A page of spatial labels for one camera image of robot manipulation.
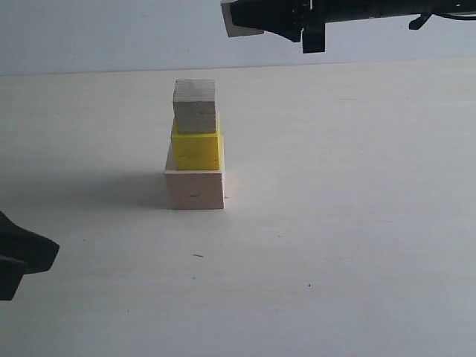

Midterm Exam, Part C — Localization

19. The yellow cube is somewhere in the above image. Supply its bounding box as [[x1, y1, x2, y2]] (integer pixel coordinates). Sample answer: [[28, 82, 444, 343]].
[[170, 113, 225, 170]]

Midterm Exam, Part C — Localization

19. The small wooden cube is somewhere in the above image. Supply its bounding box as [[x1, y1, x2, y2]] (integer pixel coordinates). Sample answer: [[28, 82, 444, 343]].
[[220, 0, 264, 38]]

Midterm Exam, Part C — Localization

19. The medium grooved wooden cube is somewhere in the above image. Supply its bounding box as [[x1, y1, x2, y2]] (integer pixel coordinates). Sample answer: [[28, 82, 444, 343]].
[[173, 79, 217, 134]]

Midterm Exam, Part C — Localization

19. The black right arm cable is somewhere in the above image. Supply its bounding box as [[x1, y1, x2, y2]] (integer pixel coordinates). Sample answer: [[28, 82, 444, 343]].
[[408, 13, 476, 30]]

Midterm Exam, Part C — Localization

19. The large light wooden cube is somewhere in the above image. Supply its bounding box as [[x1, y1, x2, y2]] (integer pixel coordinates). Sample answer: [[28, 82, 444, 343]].
[[164, 141, 225, 210]]

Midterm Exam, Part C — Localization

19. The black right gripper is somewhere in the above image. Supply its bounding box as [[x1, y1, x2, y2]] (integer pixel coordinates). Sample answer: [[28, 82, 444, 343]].
[[231, 0, 475, 54]]

